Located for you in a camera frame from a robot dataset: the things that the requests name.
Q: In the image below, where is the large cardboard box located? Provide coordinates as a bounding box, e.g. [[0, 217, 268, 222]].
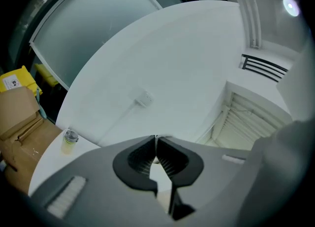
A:
[[0, 116, 63, 194]]

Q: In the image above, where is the frosted glass panel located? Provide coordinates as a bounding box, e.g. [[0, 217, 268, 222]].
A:
[[29, 0, 163, 92]]

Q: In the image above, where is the ceiling light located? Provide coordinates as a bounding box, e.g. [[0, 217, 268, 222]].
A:
[[282, 0, 301, 18]]

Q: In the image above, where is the black slatted rail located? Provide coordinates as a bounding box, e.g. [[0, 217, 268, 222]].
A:
[[240, 53, 289, 83]]

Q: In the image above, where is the teal strap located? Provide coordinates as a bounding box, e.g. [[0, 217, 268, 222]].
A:
[[35, 86, 48, 120]]

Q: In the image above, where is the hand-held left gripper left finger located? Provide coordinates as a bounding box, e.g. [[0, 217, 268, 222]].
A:
[[112, 134, 158, 197]]

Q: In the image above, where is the folded cardboard box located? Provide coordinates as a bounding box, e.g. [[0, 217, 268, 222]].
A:
[[0, 87, 41, 140]]

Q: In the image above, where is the yellow-green bin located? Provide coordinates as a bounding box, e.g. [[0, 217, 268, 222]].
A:
[[33, 63, 59, 87]]

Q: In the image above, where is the white wall socket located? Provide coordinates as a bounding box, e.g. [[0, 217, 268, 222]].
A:
[[128, 86, 155, 109]]

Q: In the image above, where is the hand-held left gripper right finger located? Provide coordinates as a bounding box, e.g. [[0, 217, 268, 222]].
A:
[[156, 136, 205, 222]]

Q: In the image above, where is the yellow plastic bin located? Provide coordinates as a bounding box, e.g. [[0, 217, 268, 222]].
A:
[[0, 65, 43, 97]]

